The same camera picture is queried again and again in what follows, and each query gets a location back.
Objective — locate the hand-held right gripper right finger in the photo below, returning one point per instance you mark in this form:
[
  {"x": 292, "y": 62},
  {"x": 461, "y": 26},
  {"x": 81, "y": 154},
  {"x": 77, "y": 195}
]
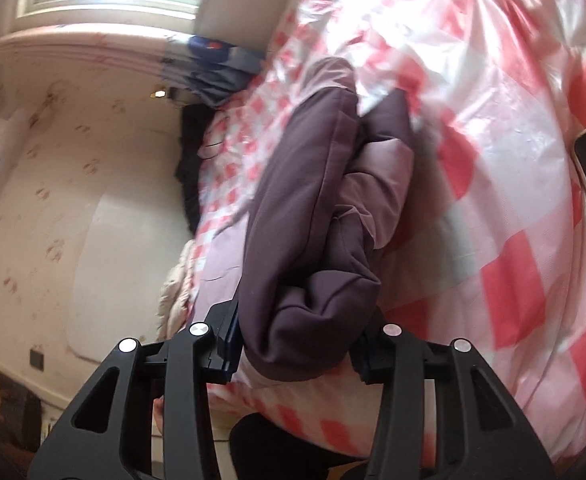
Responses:
[{"x": 368, "y": 365}]

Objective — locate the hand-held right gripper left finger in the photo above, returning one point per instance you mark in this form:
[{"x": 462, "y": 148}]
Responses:
[{"x": 228, "y": 340}]

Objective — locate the lilac and purple jacket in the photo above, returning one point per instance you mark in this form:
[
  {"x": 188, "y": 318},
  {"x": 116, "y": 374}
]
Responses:
[{"x": 298, "y": 210}]

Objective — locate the cream quilted blanket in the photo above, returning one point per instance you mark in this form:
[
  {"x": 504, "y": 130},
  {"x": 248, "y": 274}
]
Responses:
[{"x": 173, "y": 295}]

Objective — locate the person's black trouser leg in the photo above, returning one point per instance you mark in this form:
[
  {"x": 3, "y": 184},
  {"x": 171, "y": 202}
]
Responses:
[{"x": 273, "y": 445}]

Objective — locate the black clothing pile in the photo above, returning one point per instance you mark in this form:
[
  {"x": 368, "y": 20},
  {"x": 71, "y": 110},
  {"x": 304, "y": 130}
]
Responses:
[{"x": 190, "y": 175}]

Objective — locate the red checked plastic bed cover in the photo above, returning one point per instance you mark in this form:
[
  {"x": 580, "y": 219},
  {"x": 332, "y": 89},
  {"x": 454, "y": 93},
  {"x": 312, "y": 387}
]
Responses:
[{"x": 498, "y": 185}]

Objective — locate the blue patterned curtain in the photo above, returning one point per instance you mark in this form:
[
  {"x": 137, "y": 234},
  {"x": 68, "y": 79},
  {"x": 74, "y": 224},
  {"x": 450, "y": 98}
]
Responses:
[{"x": 213, "y": 75}]

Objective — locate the window sill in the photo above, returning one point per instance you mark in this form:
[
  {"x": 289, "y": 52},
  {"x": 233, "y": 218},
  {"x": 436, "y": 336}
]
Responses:
[{"x": 83, "y": 45}]

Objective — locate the black wall switch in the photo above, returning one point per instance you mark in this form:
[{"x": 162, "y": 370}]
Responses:
[{"x": 37, "y": 359}]

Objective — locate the wall socket with charger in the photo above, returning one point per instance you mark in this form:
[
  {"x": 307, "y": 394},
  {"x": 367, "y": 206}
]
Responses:
[{"x": 159, "y": 93}]

